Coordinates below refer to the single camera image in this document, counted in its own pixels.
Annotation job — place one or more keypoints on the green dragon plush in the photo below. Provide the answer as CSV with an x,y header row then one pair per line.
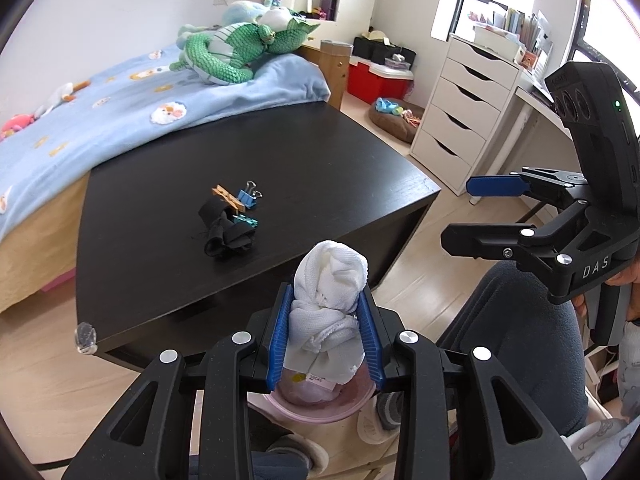
x,y
225,55

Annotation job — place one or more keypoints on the wooden bedside post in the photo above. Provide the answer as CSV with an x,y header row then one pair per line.
x,y
335,70

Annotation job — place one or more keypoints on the teal binder clip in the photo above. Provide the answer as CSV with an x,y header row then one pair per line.
x,y
245,220

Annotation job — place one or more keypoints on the black storage bins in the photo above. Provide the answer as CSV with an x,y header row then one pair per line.
x,y
380,50

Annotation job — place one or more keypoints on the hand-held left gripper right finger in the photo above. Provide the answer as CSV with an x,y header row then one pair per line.
x,y
370,340

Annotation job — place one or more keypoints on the pink waste bin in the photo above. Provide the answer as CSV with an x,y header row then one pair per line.
x,y
320,405

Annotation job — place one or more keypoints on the blue binder clip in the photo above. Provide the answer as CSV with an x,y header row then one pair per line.
x,y
249,195

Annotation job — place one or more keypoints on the wooden bed frame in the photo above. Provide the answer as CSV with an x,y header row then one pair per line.
x,y
35,240

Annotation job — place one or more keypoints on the person's right hand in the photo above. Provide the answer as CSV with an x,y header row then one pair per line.
x,y
634,272

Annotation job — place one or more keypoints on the white slipper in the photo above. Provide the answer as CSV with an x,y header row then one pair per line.
x,y
375,422

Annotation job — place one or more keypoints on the light blue plush toy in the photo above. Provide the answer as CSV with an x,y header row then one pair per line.
x,y
245,10

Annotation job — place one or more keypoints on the brown pet bed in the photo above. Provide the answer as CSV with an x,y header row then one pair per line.
x,y
395,122

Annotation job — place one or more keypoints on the red cooler box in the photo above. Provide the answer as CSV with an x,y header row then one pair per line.
x,y
375,85

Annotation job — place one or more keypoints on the row of books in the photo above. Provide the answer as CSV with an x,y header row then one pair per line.
x,y
515,30

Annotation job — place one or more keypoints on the white drawer cabinet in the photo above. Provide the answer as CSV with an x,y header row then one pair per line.
x,y
460,110

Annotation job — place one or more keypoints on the pink plush toy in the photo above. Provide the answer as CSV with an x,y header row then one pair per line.
x,y
15,125

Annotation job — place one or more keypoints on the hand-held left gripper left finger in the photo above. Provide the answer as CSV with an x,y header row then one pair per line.
x,y
277,340

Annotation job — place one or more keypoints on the white duck plush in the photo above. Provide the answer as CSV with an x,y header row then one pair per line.
x,y
62,95

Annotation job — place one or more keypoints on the wooden clothespin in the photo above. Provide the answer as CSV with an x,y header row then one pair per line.
x,y
227,197

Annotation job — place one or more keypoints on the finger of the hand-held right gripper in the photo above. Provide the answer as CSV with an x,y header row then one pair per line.
x,y
475,240
495,185

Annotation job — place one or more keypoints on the black sock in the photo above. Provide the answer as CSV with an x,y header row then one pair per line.
x,y
225,232

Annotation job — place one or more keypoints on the white sock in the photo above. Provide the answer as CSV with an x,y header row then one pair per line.
x,y
330,300

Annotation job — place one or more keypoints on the purple box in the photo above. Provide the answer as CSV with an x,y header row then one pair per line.
x,y
327,7

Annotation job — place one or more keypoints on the bed with blue blanket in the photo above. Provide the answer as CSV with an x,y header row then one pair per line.
x,y
125,110

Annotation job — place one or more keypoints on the clear corner bumper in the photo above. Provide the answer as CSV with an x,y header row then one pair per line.
x,y
86,339

